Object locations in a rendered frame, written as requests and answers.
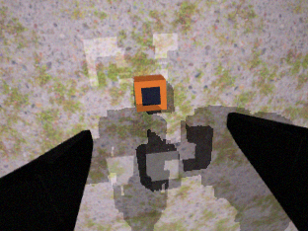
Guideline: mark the orange block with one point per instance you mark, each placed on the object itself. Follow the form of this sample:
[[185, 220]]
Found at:
[[150, 93]]

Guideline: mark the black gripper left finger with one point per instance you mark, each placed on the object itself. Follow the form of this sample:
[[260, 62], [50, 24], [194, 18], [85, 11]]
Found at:
[[45, 194]]

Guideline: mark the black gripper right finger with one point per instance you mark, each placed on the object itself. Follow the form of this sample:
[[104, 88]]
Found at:
[[279, 153]]

